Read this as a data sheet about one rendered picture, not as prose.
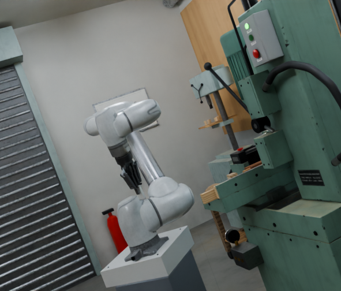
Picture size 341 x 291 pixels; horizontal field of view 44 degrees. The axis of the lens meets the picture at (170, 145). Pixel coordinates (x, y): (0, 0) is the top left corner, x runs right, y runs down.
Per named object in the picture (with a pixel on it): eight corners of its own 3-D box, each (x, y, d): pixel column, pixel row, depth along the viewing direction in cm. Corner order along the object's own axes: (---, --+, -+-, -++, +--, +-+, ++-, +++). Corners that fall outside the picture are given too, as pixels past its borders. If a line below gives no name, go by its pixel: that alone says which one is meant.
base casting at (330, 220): (317, 185, 201) (310, 168, 201) (424, 190, 147) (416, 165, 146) (240, 224, 187) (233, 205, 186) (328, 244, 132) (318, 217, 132)
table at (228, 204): (299, 159, 210) (295, 148, 210) (342, 157, 181) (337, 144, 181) (195, 208, 190) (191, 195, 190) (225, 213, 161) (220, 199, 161)
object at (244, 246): (250, 257, 191) (244, 241, 191) (264, 262, 180) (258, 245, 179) (235, 265, 189) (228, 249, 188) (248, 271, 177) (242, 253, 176)
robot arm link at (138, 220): (125, 243, 212) (108, 204, 210) (157, 228, 216) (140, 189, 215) (131, 250, 196) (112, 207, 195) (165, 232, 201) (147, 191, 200)
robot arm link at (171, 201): (161, 232, 211) (198, 213, 217) (161, 220, 198) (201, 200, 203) (101, 120, 246) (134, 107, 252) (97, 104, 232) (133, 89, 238)
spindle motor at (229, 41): (269, 97, 187) (245, 30, 185) (292, 89, 170) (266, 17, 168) (236, 109, 181) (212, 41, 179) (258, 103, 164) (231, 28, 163)
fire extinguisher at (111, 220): (134, 256, 457) (114, 205, 454) (138, 260, 439) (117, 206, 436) (119, 263, 451) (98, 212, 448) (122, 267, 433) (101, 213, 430)
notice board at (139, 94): (158, 125, 477) (144, 86, 474) (159, 124, 475) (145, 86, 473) (107, 144, 455) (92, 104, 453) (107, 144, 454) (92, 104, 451)
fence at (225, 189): (334, 145, 182) (330, 133, 182) (337, 144, 181) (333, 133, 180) (219, 198, 163) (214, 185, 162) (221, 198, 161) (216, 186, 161)
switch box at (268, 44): (268, 63, 146) (252, 19, 145) (284, 55, 136) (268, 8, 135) (253, 68, 144) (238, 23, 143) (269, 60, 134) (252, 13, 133)
